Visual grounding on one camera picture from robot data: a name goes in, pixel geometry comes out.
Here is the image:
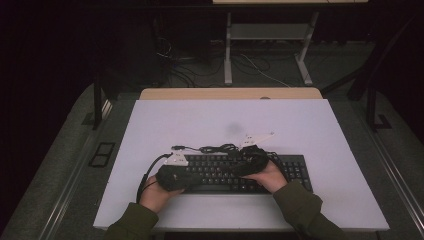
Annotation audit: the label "person's left hand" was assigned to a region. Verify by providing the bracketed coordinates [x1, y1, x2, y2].
[139, 181, 184, 214]

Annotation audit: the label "white metal desk frame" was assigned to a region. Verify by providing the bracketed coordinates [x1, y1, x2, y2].
[213, 0, 369, 87]

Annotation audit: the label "wooden table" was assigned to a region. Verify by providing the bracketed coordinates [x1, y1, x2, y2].
[139, 87, 324, 100]

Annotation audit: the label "right hand-held gripper cable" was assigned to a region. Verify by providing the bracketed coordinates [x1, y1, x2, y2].
[266, 151, 288, 178]

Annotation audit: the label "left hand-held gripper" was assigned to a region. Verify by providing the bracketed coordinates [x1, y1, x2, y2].
[155, 150, 202, 192]

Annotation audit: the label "aluminium rail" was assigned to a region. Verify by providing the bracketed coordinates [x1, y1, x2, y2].
[38, 133, 99, 240]
[353, 99, 424, 229]

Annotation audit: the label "black keyboard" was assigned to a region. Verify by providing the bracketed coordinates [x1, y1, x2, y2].
[181, 153, 314, 194]

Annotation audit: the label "black metal stand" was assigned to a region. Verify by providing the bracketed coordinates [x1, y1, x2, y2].
[346, 13, 424, 133]

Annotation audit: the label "white floor cable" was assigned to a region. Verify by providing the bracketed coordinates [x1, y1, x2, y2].
[239, 53, 291, 88]

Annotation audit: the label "black floor cables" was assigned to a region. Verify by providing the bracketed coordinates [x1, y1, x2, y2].
[154, 36, 271, 88]

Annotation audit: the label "black keyboard cable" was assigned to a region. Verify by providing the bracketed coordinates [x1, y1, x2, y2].
[171, 143, 241, 155]

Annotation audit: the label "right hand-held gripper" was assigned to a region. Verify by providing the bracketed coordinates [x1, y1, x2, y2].
[229, 131, 275, 178]

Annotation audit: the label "person's right hand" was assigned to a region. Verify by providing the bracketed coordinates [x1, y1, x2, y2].
[244, 161, 288, 194]

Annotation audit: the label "black floor socket frame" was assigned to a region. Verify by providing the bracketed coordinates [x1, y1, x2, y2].
[88, 142, 116, 168]

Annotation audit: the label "white board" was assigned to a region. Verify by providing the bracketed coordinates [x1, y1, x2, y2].
[93, 98, 390, 232]

